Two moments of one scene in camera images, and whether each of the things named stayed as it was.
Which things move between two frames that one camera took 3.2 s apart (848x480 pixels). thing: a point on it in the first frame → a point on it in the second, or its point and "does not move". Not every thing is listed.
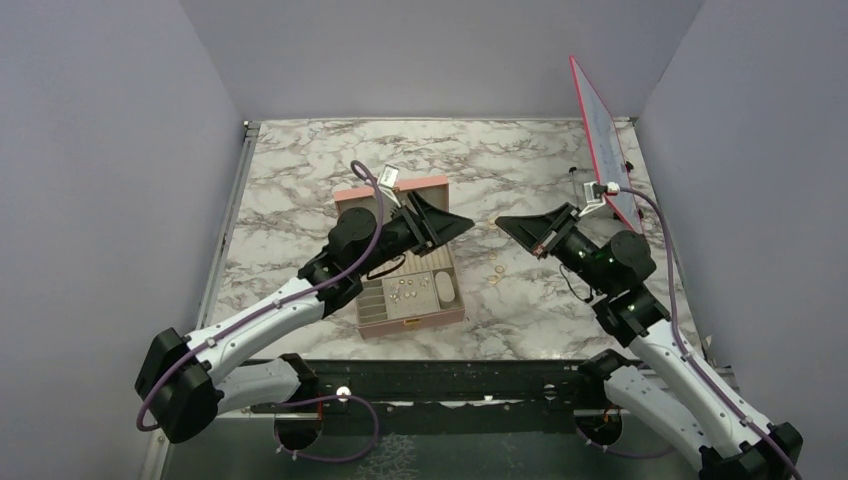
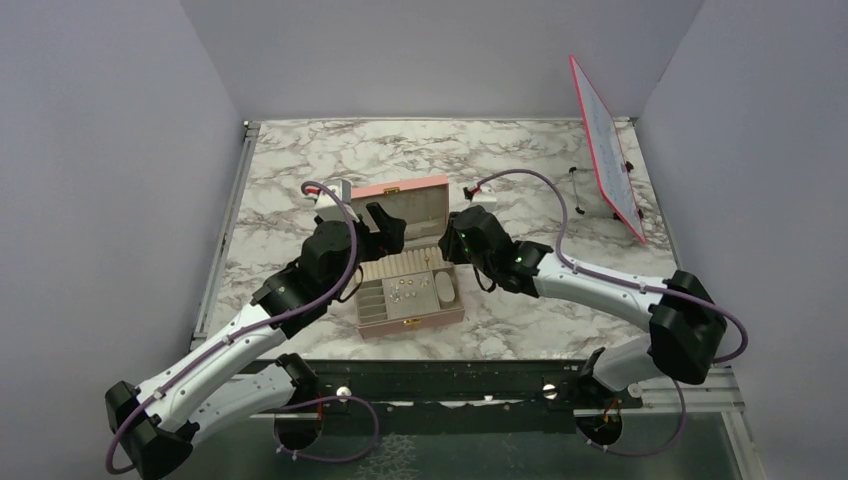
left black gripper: [428, 226] → [390, 238]
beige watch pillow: [445, 286] does not move
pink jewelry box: [413, 292] does not move
